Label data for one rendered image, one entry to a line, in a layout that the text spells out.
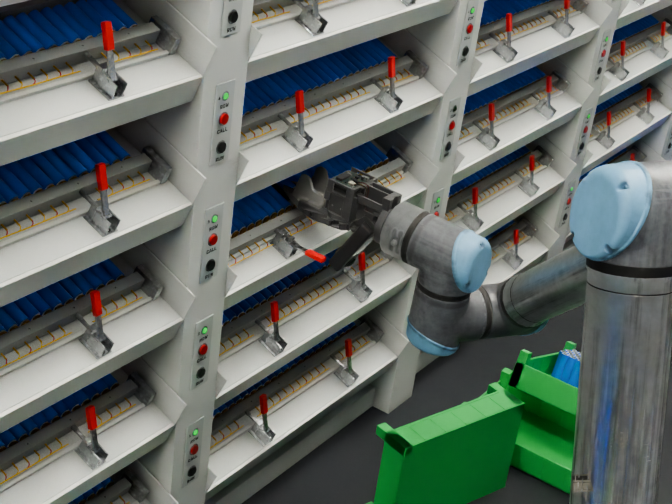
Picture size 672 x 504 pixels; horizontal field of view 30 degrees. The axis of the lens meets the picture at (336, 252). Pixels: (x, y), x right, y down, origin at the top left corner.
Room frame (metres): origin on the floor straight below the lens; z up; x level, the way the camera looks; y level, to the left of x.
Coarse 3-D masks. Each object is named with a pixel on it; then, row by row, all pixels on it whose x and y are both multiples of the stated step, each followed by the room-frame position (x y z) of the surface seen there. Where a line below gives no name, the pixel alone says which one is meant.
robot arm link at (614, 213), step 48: (576, 192) 1.43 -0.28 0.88; (624, 192) 1.37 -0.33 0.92; (576, 240) 1.40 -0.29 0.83; (624, 240) 1.34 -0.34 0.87; (624, 288) 1.35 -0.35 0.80; (624, 336) 1.33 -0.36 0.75; (624, 384) 1.32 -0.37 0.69; (576, 432) 1.34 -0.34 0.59; (624, 432) 1.30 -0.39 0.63; (576, 480) 1.32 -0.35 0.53; (624, 480) 1.29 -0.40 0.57
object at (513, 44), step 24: (504, 0) 2.63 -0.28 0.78; (528, 0) 2.68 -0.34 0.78; (552, 0) 2.75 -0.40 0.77; (576, 0) 2.80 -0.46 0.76; (600, 0) 2.79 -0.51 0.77; (480, 24) 2.47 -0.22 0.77; (504, 24) 2.51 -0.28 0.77; (528, 24) 2.62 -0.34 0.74; (552, 24) 2.67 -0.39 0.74; (576, 24) 2.73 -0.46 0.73; (600, 24) 2.78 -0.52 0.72; (480, 48) 2.40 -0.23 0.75; (504, 48) 2.42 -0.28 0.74; (528, 48) 2.52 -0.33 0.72; (552, 48) 2.58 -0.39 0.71; (480, 72) 2.33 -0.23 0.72; (504, 72) 2.41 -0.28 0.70
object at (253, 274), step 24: (384, 144) 2.24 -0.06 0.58; (408, 144) 2.21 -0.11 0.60; (408, 168) 2.20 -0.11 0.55; (432, 168) 2.18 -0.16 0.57; (408, 192) 2.15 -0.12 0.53; (312, 240) 1.89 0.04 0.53; (336, 240) 1.94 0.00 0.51; (240, 264) 1.76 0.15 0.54; (264, 264) 1.78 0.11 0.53; (288, 264) 1.81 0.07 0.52; (240, 288) 1.70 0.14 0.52
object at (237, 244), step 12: (384, 168) 2.14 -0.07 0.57; (396, 168) 2.16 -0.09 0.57; (288, 216) 1.89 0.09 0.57; (300, 216) 1.90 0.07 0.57; (264, 228) 1.83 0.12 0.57; (240, 240) 1.78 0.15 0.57; (252, 240) 1.79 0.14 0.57; (264, 240) 1.82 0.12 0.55; (240, 252) 1.77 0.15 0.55; (252, 252) 1.78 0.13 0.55; (228, 264) 1.73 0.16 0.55
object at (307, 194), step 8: (304, 176) 1.90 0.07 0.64; (296, 184) 1.91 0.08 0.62; (304, 184) 1.90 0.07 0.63; (312, 184) 1.90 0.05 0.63; (288, 192) 1.92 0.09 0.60; (296, 192) 1.91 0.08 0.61; (304, 192) 1.90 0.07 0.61; (312, 192) 1.89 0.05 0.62; (296, 200) 1.90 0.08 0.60; (304, 200) 1.90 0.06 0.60; (312, 200) 1.89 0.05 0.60; (320, 200) 1.89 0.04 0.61
